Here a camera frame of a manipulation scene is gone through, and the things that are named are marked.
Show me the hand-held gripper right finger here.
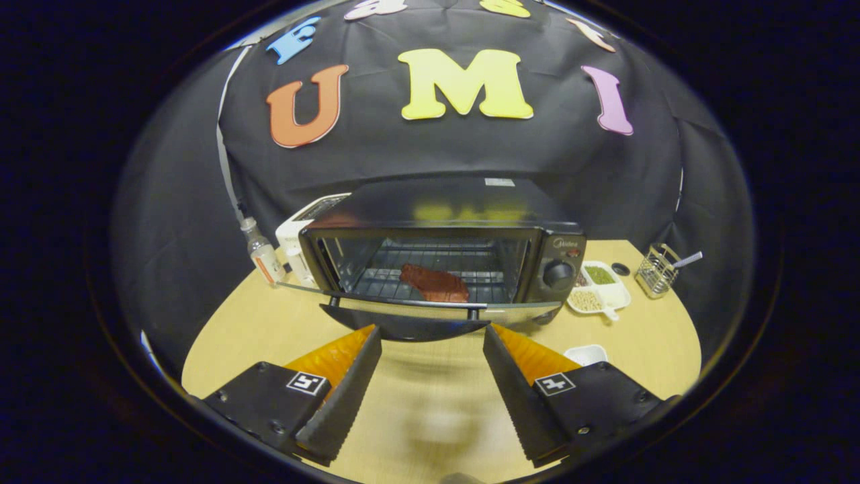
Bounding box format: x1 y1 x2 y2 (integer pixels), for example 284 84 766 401
482 324 666 468

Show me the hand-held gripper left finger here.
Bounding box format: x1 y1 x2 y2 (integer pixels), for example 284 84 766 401
202 325 382 467

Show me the brown meat slice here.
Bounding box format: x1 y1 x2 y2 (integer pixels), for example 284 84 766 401
400 263 470 303

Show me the black toaster oven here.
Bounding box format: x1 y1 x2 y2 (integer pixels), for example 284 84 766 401
277 176 587 342

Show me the white toaster appliance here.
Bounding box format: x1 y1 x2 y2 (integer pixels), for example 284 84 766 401
275 193 351 286

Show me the white rectangular tray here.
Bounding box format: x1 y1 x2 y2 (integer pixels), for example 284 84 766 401
563 344 609 367

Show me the white divided bean dish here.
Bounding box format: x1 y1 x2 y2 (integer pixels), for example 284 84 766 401
566 260 632 322

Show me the glass bottle orange label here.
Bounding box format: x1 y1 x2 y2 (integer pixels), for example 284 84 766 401
240 216 286 286

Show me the wire mesh utensil holder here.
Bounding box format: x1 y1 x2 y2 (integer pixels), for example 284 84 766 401
635 243 681 299

